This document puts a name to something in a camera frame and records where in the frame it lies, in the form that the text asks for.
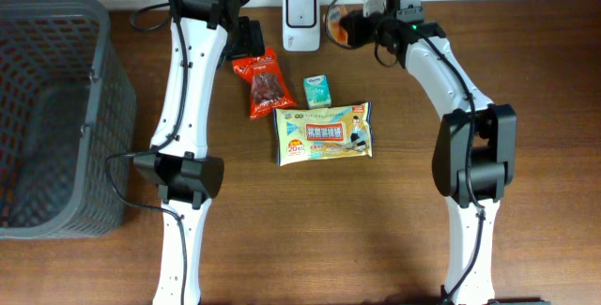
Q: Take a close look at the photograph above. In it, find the grey plastic mesh basket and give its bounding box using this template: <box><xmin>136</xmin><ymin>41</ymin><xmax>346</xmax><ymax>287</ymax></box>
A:
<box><xmin>1</xmin><ymin>0</ymin><xmax>137</xmax><ymax>239</ymax></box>

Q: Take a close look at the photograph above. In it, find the white barcode scanner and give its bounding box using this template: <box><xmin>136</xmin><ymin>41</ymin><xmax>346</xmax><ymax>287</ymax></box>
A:
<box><xmin>282</xmin><ymin>0</ymin><xmax>320</xmax><ymax>53</ymax></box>

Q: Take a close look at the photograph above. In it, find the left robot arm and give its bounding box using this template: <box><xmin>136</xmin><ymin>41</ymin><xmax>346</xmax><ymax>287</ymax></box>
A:
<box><xmin>133</xmin><ymin>0</ymin><xmax>265</xmax><ymax>304</ymax></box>

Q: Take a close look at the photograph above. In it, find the red snack bag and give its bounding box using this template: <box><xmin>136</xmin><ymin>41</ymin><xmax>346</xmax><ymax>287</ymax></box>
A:
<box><xmin>232</xmin><ymin>47</ymin><xmax>297</xmax><ymax>119</ymax></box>

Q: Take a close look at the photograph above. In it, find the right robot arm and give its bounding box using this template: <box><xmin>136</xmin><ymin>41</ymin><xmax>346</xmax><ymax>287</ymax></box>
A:
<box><xmin>340</xmin><ymin>0</ymin><xmax>517</xmax><ymax>304</ymax></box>

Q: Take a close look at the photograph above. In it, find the orange tissue pack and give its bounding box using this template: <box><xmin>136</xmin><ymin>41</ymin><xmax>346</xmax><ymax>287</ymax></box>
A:
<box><xmin>324</xmin><ymin>5</ymin><xmax>348</xmax><ymax>47</ymax></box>

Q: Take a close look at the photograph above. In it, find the teal tissue pack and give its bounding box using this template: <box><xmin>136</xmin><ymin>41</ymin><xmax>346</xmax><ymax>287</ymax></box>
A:
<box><xmin>303</xmin><ymin>75</ymin><xmax>331</xmax><ymax>109</ymax></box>

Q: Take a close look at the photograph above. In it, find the yellow wet wipes pack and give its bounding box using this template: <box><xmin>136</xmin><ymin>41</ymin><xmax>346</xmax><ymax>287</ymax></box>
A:
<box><xmin>274</xmin><ymin>102</ymin><xmax>373</xmax><ymax>166</ymax></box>

